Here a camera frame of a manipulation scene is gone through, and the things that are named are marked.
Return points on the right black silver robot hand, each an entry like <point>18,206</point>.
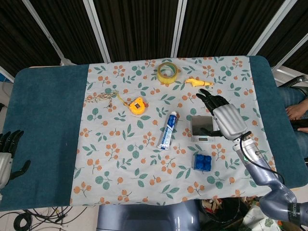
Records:
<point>226,115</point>

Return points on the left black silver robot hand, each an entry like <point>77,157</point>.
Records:
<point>4,163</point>

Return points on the silver digital scale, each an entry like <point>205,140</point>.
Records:
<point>199,125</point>

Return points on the blue toy building block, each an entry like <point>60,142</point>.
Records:
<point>202,162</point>

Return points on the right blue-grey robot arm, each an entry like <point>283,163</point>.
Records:
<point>264,173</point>

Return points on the bystander's bare hand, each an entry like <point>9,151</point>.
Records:
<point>297,111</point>

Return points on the yellow rubber chicken toy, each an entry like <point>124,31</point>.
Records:
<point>196,82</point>

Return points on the blue white toothpaste tube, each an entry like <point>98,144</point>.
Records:
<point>167,132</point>

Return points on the bystander's jeans leg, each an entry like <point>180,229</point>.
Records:
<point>288,95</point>

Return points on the teal velvet table cover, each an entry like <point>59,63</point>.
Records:
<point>48,108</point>

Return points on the yellow packing tape roll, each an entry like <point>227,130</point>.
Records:
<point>160,77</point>

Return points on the black curved chair armrest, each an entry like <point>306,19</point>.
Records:
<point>296,81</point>

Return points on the orange tape measure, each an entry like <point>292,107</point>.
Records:
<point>138,106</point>

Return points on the black pleated curtain panel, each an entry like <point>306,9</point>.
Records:
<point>137,26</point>
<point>19,36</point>
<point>67,26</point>
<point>288,26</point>
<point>221,24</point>

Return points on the black bin with wood pieces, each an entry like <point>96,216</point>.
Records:
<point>226,214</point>

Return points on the floral leaf berry tablecloth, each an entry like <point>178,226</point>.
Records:
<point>134,168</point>

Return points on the leaf print paper bag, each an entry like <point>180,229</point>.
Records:
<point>260,220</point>

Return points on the blue-grey robot torso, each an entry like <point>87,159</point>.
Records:
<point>144,216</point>

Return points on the white partition frame pole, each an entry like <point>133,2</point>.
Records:
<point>292,49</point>
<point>45,32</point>
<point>97,31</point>
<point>178,26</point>
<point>269,27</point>

